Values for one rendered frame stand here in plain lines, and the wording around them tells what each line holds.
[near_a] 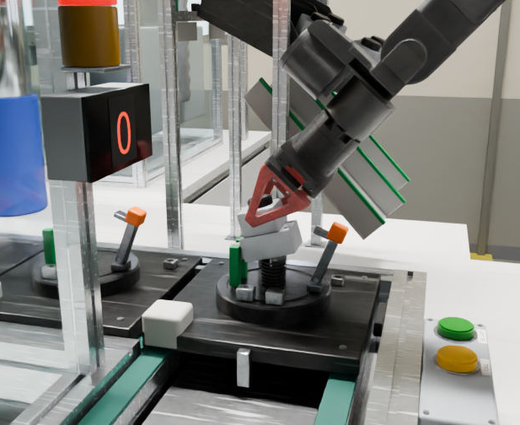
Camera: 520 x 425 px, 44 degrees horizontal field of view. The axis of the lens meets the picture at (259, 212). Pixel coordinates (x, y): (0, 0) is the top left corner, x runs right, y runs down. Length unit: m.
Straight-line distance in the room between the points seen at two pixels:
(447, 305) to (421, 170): 2.73
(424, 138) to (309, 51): 3.08
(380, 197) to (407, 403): 0.51
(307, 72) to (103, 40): 0.23
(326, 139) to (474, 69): 3.05
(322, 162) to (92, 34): 0.28
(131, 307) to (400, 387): 0.33
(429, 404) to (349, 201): 0.40
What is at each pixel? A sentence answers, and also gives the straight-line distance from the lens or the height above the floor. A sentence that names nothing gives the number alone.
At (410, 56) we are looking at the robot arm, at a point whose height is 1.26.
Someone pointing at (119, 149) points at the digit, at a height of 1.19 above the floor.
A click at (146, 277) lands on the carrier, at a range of 0.88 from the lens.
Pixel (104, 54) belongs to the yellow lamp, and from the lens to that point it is 0.58.
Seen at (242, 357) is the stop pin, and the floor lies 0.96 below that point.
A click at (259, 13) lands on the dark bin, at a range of 0.98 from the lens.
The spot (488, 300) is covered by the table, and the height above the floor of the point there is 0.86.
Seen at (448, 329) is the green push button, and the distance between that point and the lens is 0.76.
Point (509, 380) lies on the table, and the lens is 0.91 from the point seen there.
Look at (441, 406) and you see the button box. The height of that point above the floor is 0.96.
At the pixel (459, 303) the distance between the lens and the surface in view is 1.11.
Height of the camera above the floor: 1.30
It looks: 16 degrees down
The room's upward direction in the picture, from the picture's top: straight up
